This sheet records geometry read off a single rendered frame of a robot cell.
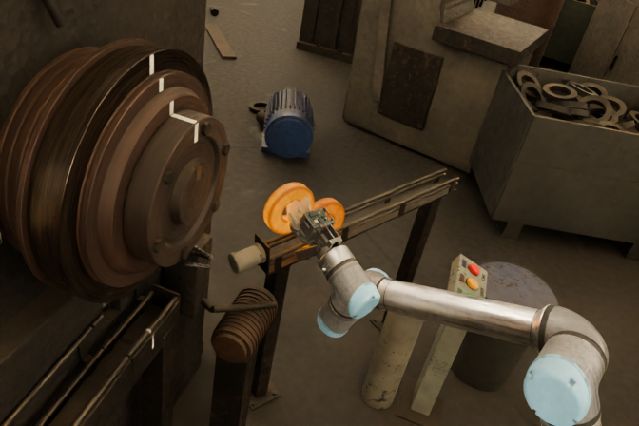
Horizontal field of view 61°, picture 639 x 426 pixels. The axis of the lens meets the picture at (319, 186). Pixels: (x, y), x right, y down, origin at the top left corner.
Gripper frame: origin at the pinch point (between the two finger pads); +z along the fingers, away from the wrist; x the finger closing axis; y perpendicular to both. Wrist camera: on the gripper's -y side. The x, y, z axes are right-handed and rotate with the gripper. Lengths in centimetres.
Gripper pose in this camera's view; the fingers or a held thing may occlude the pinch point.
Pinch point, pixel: (290, 203)
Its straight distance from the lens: 151.5
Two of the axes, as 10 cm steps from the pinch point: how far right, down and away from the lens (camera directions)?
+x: -7.9, 2.2, -5.7
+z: -5.3, -7.2, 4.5
